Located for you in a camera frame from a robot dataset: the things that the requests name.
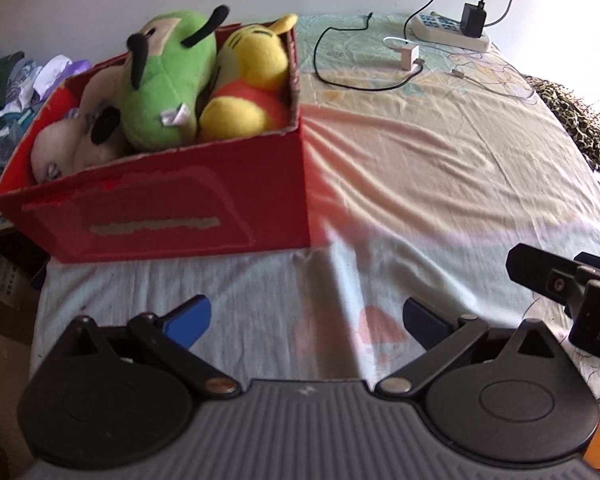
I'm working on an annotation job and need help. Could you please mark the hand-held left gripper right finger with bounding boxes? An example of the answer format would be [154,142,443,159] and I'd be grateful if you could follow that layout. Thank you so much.
[375,299,561,395]

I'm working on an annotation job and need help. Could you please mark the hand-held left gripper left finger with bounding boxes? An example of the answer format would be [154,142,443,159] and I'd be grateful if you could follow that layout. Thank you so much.
[62,295,243,402]

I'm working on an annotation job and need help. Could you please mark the red cardboard box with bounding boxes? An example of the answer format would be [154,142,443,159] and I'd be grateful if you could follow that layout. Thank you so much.
[0,22,312,264]

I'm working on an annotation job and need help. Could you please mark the white bunny plush plaid ears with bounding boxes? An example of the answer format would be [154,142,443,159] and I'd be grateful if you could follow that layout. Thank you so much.
[30,110,131,183]

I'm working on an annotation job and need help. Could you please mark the green plush toy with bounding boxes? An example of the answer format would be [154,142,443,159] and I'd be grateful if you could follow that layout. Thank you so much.
[117,5,231,151]

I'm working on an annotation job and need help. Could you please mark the yellow tiger plush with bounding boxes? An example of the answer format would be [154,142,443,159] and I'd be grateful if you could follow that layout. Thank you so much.
[197,14,298,143]

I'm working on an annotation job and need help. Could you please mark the leopard print cloth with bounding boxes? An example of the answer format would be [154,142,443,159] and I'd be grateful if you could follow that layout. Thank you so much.
[525,75,600,176]

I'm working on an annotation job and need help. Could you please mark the brown cardboard box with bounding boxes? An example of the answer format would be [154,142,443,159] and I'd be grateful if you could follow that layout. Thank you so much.
[0,240,48,461]

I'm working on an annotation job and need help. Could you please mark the white charger adapter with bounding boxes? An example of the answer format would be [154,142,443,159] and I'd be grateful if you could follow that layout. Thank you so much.
[399,45,421,72]

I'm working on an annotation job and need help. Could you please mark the black charger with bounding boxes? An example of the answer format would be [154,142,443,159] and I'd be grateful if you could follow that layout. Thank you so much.
[461,2,487,38]

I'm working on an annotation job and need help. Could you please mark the white power strip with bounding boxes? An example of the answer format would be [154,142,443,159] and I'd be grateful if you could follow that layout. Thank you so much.
[411,12,491,52]

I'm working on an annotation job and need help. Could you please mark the pile of clothes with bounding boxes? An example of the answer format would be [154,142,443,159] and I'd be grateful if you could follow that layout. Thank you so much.
[0,47,91,226]

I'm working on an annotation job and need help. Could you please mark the white cable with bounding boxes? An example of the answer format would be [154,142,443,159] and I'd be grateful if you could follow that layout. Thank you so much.
[384,36,537,106]

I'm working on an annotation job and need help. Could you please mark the black cable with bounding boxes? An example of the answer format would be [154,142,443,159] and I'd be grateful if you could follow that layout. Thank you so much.
[314,0,486,93]

